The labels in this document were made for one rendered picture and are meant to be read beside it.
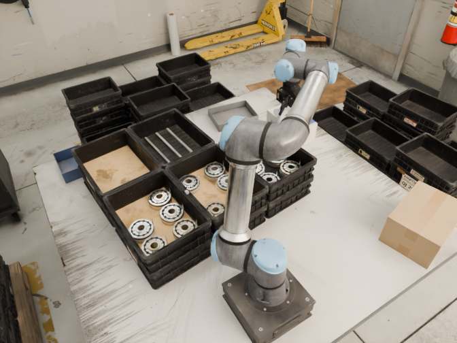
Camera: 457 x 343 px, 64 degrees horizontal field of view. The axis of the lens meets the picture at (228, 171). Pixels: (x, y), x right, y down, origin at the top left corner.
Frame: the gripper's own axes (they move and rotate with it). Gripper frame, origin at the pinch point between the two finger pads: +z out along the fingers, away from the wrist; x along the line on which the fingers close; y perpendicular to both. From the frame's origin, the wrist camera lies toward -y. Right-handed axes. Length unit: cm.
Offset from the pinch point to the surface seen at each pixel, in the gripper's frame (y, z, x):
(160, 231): -3, 28, 68
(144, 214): 10, 28, 70
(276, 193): -12.6, 26.0, 15.4
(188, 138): 48, 28, 29
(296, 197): -11.6, 37.1, 1.4
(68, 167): 77, 40, 91
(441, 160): -19, 62, -113
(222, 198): -0.1, 28.1, 36.7
